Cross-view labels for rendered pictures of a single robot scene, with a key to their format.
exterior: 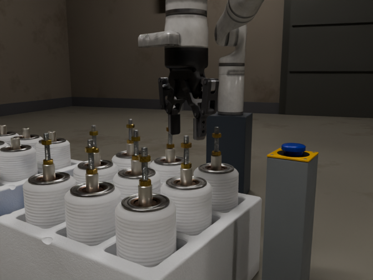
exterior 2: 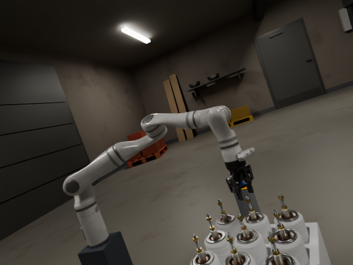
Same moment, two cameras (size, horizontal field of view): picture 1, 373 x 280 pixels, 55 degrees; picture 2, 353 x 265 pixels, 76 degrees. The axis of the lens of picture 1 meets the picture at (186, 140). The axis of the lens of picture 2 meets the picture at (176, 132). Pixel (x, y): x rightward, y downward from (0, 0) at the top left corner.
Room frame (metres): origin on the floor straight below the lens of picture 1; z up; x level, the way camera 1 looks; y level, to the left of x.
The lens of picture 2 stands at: (0.80, 0.85, 0.70)
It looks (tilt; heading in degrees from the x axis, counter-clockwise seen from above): 3 degrees down; 270
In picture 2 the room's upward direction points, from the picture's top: 20 degrees counter-clockwise
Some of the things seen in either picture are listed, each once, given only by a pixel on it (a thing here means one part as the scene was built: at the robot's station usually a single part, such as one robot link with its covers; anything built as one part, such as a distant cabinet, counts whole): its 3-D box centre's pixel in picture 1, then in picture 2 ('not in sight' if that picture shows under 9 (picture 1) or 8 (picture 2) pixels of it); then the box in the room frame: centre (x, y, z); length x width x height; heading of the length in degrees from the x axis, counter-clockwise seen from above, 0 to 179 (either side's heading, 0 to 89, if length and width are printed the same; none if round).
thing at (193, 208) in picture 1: (186, 229); (261, 240); (0.63, 0.00, 0.16); 0.10 x 0.10 x 0.18
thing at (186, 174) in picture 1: (186, 176); (252, 214); (0.63, 0.00, 0.26); 0.02 x 0.02 x 0.03
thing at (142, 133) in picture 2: not in sight; (145, 144); (1.66, -5.05, 0.37); 1.32 x 1.03 x 0.74; 70
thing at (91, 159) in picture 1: (91, 161); (278, 221); (0.59, 0.16, 0.30); 0.01 x 0.01 x 0.08
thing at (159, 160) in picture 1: (170, 161); (215, 237); (0.79, 0.04, 0.25); 0.08 x 0.08 x 0.01
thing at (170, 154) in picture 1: (170, 155); (214, 233); (0.79, 0.04, 0.26); 0.02 x 0.02 x 0.03
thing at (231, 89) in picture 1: (231, 90); (93, 224); (1.29, -0.16, 0.39); 0.09 x 0.09 x 0.17; 70
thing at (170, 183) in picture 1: (186, 183); (253, 217); (0.63, 0.00, 0.25); 0.08 x 0.08 x 0.01
